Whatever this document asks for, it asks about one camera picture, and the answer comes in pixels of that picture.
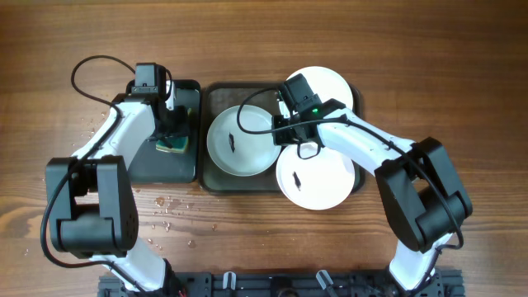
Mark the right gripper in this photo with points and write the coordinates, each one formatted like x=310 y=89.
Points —
x=286 y=134

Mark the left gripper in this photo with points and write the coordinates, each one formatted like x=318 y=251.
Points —
x=174 y=129

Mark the green yellow sponge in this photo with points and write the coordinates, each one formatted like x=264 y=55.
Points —
x=173 y=144

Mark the white plate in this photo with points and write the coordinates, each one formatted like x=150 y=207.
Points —
x=334 y=92
x=313 y=178

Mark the light blue plate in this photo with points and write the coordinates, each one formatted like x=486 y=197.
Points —
x=236 y=152

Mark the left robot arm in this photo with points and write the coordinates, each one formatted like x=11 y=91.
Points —
x=91 y=218

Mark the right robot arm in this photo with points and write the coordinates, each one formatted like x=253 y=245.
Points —
x=424 y=200

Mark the dark brown serving tray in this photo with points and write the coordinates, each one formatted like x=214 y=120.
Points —
x=215 y=99

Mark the black rectangular sponge tray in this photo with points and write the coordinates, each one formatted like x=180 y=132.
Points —
x=165 y=165

